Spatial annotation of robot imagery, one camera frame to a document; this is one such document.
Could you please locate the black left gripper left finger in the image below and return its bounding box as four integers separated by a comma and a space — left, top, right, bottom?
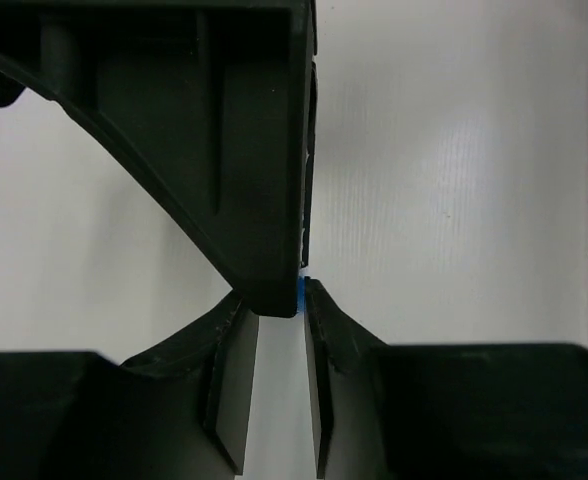
0, 293, 258, 479

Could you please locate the blue round lego piece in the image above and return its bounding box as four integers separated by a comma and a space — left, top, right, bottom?
297, 272, 309, 315

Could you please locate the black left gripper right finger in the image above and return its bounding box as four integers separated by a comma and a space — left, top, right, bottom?
305, 278, 588, 479

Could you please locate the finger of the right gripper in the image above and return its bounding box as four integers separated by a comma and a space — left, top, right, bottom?
0, 1, 317, 318

